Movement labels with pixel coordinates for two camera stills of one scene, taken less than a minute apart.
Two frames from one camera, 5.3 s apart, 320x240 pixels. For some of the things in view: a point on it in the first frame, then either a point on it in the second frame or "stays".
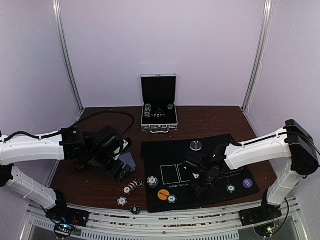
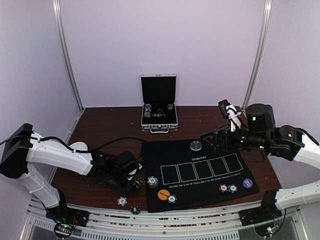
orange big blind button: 163,194 stays
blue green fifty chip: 172,198 stays
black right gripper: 200,183 to 223,137
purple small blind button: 247,183 stays
